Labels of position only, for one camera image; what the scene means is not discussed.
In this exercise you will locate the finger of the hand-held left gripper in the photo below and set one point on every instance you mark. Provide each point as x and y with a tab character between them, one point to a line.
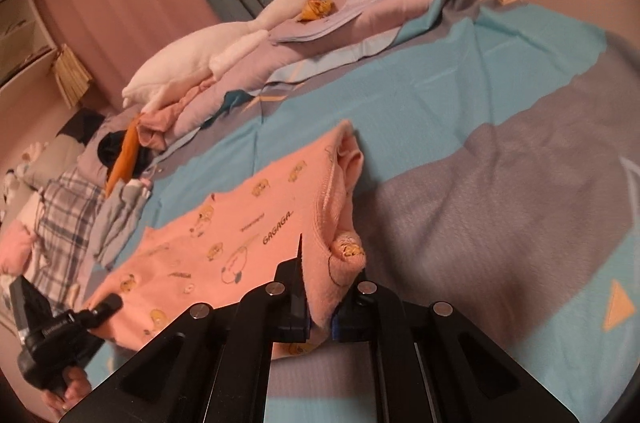
102	308

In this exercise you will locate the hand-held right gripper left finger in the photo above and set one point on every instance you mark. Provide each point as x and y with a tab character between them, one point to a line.
292	303

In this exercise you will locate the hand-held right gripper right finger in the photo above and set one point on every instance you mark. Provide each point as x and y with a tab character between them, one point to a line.
350	318

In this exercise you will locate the pink printed baby garment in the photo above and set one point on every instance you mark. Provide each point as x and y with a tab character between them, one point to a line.
240	233

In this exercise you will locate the grey folded clothes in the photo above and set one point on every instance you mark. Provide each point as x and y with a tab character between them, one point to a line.
117	223

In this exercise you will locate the person's left hand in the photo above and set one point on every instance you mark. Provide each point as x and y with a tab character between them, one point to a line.
75	385

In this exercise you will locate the plaid cloth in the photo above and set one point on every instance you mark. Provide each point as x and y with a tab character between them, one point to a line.
65	228

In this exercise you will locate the pink fluffy cloth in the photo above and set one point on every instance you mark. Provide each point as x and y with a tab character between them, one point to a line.
15	248

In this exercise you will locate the grey pillow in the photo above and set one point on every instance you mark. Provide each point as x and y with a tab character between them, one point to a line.
52	160

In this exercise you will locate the small white plush toys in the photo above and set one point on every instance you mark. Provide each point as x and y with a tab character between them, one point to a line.
17	175

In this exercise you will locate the dark navy cloth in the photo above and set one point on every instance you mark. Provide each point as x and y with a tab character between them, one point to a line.
107	150

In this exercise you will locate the dark pillow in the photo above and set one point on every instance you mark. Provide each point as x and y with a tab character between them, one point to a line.
80	123

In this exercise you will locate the beige pink cloth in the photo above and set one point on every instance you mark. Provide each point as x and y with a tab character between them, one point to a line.
160	123

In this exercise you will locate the hanging straw bundle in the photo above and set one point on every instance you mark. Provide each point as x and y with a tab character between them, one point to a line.
72	75

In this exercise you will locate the white goose plush toy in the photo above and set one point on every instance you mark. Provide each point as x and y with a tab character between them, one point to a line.
175	63

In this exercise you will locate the small yellow crumpled toy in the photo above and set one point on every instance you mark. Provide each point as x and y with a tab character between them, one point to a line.
316	9

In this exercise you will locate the stack of white papers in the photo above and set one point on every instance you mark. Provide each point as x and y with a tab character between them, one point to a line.
345	10

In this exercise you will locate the cream wall shelf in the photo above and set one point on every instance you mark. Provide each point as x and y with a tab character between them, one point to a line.
22	38

